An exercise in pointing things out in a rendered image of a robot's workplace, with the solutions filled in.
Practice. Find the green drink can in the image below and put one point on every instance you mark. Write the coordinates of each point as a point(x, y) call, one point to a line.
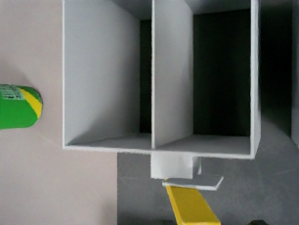
point(20, 107)

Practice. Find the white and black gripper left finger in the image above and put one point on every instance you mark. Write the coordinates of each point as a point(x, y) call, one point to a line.
point(168, 222)

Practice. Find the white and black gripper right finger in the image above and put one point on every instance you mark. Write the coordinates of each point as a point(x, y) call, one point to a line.
point(257, 222)

